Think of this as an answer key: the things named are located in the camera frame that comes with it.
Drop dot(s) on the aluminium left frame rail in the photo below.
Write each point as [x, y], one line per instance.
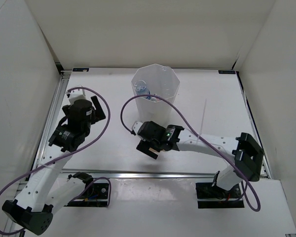
[36, 95]

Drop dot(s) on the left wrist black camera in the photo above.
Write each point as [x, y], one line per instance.
[79, 113]

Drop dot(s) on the blue label clear bottle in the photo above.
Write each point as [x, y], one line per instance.
[141, 88]

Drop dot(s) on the white label clear bottle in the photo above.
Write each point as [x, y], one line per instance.
[154, 98]

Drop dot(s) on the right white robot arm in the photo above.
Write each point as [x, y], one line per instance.
[243, 154]

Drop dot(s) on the wrist black camera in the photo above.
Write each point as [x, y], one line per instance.
[79, 113]
[150, 130]

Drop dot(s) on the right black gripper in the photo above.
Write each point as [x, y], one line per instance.
[144, 145]

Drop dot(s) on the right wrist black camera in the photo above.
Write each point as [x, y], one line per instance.
[150, 130]

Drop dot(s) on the orange juice bottle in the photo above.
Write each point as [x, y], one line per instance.
[158, 150]

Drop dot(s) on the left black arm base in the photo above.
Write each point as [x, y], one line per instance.
[96, 196]

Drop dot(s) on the white faceted plastic bin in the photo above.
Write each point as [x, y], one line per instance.
[164, 85]

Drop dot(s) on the aluminium front rail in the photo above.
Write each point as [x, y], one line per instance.
[135, 175]

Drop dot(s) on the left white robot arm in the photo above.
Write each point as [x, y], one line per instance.
[34, 207]

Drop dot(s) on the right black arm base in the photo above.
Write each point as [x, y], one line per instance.
[212, 197]

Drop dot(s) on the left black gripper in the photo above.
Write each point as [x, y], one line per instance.
[96, 114]

